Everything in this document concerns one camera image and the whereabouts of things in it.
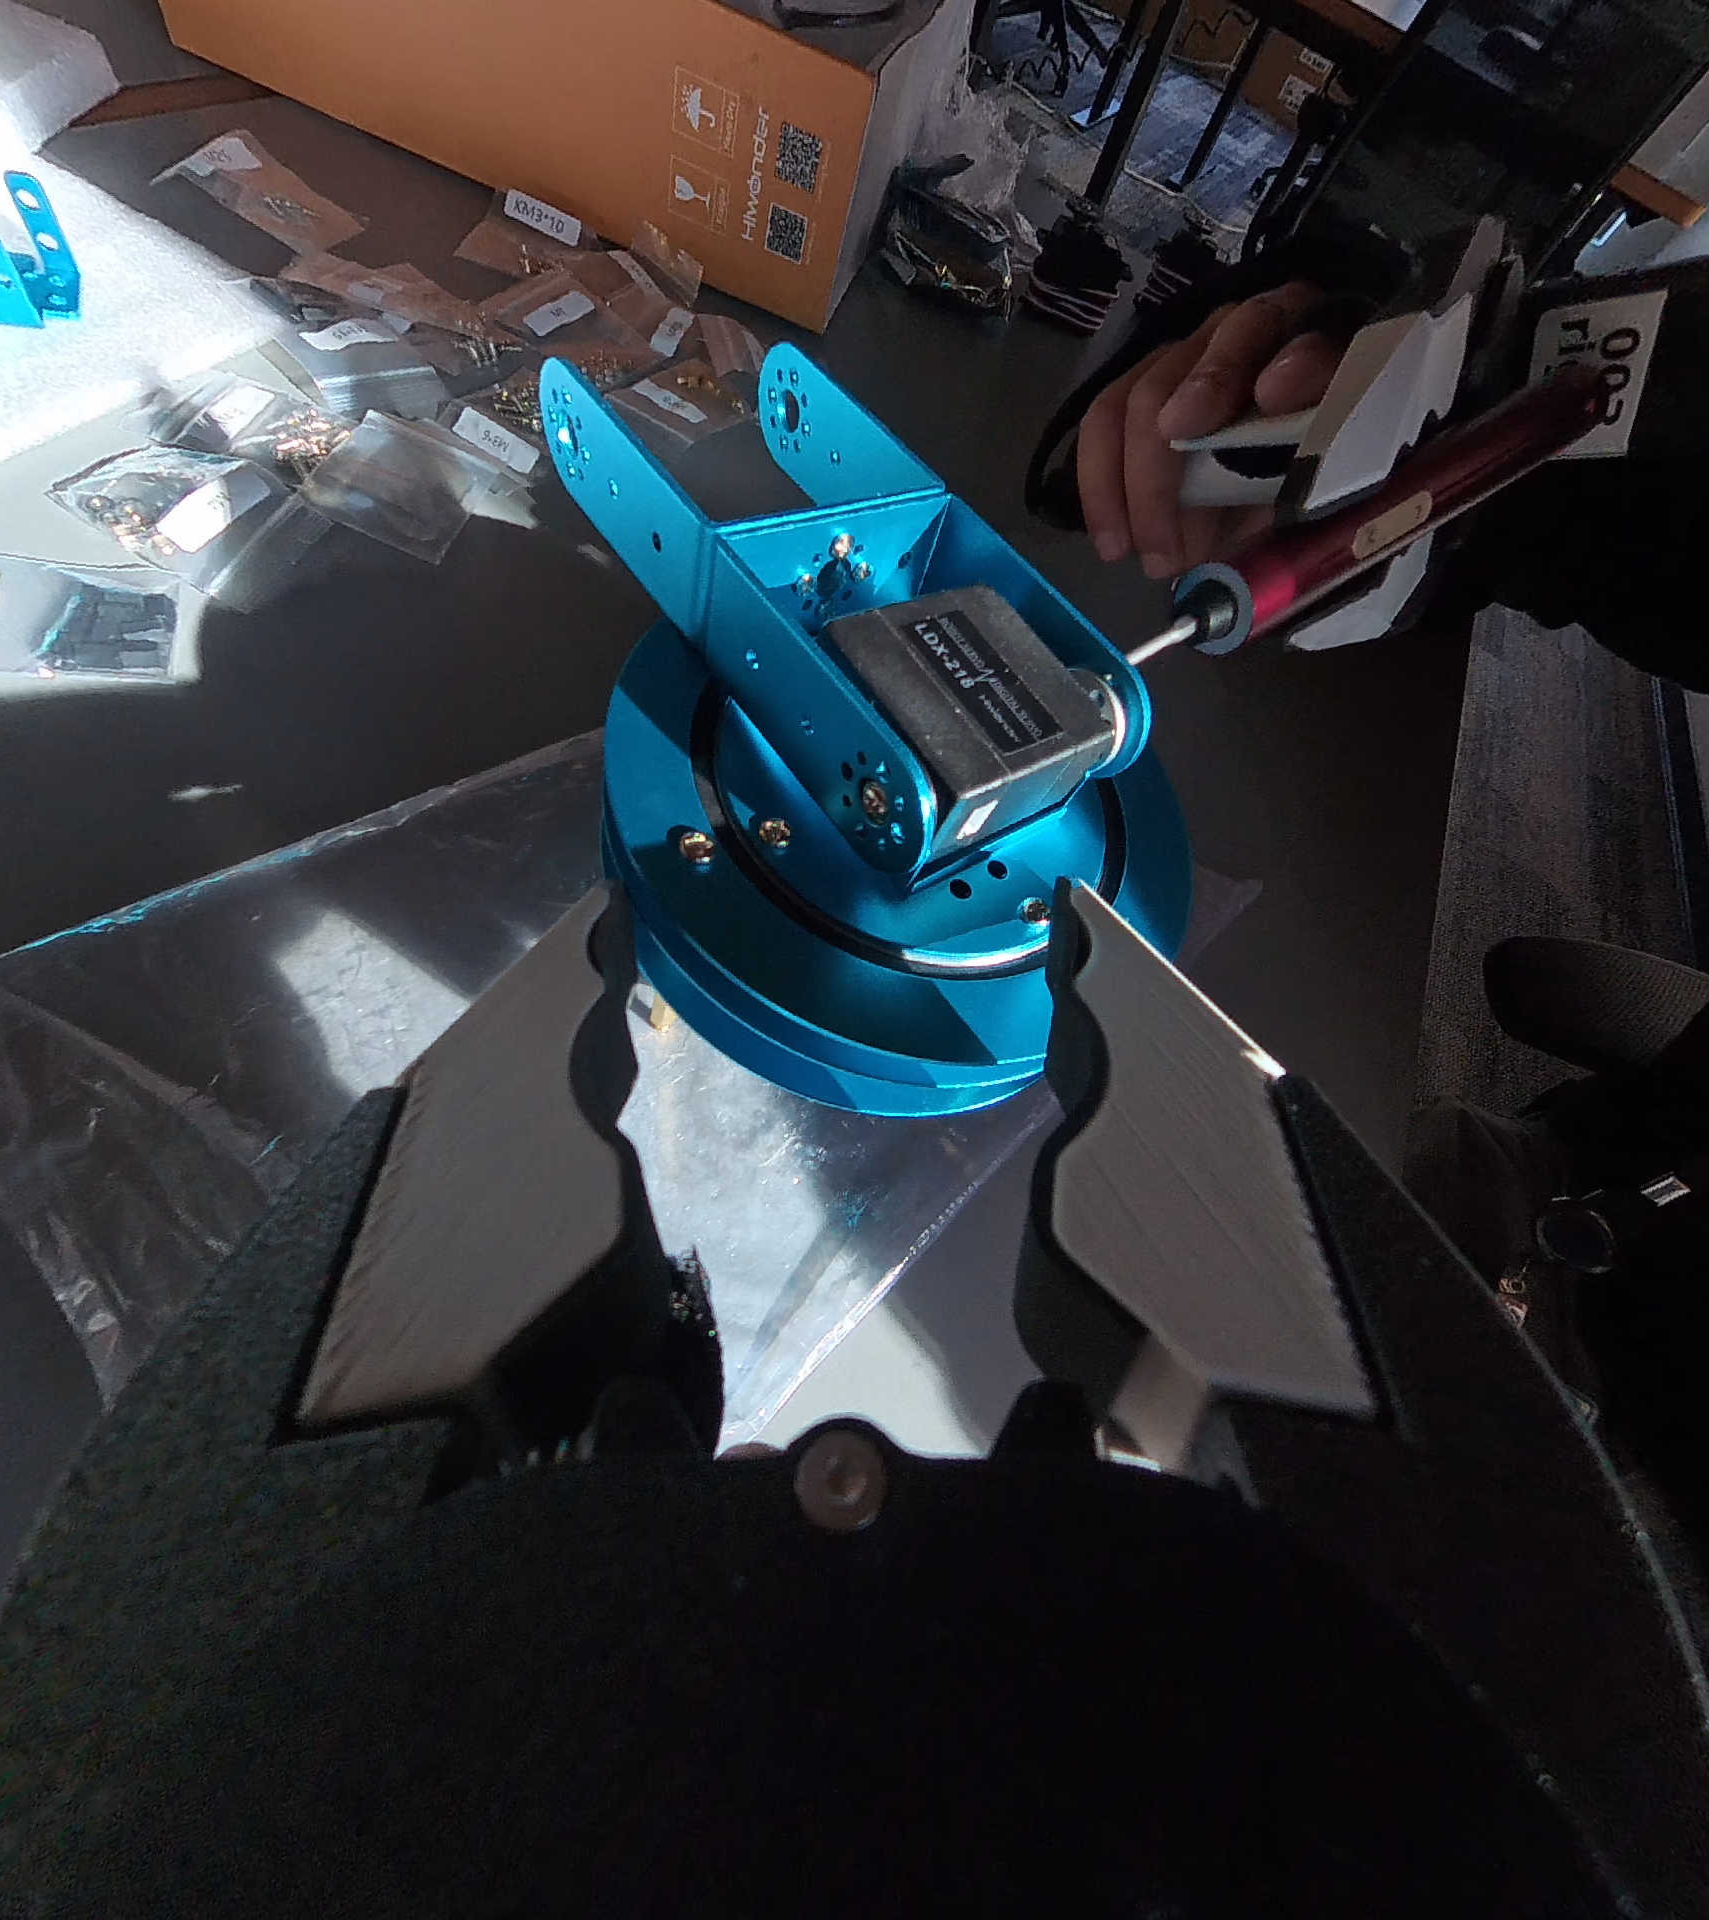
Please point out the white foam block with cutout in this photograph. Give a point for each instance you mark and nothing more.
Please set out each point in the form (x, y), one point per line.
(29, 90)

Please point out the small silver screw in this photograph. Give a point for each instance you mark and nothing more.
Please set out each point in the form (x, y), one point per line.
(202, 790)

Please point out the pile of small screw bags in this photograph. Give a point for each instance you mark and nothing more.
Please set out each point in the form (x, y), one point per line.
(346, 451)

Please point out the black servo in plastic bag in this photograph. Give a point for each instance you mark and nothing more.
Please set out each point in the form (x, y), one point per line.
(952, 249)

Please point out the clear plastic bag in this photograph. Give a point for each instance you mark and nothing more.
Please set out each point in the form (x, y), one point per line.
(194, 1020)

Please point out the magenta electric screwdriver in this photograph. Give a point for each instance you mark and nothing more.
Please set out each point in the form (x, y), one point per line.
(1394, 511)

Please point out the white foam sheet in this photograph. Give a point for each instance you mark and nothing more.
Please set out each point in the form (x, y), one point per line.
(14, 391)

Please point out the person's right hand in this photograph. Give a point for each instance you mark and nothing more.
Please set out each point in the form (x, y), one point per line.
(1185, 374)

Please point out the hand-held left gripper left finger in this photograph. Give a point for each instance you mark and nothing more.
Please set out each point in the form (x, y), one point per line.
(466, 1171)

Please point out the orange and white cardboard box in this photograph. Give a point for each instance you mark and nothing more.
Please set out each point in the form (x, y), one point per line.
(495, 90)

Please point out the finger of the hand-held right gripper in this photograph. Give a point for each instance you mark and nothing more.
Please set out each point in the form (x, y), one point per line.
(1371, 592)
(1394, 405)

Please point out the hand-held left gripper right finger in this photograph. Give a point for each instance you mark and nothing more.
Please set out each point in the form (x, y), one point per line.
(1214, 1201)

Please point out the blue toy robot arm base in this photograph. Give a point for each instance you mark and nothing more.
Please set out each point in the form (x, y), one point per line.
(795, 600)

